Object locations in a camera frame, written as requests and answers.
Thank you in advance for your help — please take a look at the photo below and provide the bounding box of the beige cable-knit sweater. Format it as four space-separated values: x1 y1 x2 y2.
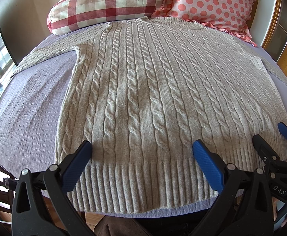
18 17 287 214

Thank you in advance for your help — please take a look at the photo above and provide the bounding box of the lavender textured bed sheet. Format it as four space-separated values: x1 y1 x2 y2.
0 36 287 217

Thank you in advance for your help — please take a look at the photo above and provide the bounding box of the pink polka dot pillow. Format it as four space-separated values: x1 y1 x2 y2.
152 0 256 46

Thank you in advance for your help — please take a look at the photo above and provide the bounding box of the red white checked pillow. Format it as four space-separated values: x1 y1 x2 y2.
47 0 163 35

